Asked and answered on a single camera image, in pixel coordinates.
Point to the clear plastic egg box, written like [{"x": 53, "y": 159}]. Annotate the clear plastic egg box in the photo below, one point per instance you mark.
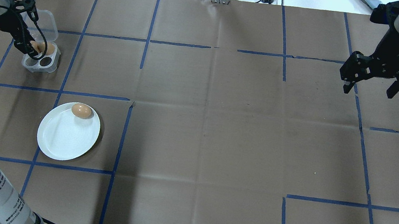
[{"x": 47, "y": 22}]

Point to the white round plate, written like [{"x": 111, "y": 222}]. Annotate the white round plate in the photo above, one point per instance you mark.
[{"x": 67, "y": 135}]

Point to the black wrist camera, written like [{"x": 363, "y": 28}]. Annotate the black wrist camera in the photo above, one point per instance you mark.
[
  {"x": 20, "y": 3},
  {"x": 383, "y": 13}
]

